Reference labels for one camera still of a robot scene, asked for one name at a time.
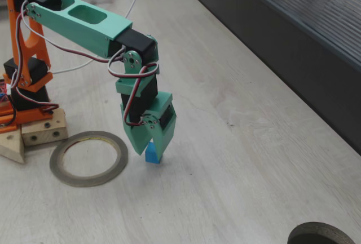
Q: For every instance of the green gripper with servo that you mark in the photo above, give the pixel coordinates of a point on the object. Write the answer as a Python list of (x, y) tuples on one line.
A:
[(166, 131)]

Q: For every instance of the rectangular wooden base block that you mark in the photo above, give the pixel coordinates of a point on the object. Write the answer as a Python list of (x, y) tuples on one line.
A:
[(42, 137)]

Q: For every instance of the dark frosted desk partition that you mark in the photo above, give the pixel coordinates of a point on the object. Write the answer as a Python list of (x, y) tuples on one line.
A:
[(282, 30)]

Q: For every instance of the triangular wooden block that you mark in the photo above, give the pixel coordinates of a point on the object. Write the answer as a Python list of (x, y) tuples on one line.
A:
[(9, 148)]

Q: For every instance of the small blue cube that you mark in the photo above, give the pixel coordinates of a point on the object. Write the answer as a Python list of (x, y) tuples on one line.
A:
[(150, 156)]

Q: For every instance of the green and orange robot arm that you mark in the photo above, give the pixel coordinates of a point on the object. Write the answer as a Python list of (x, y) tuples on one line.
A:
[(84, 30)]

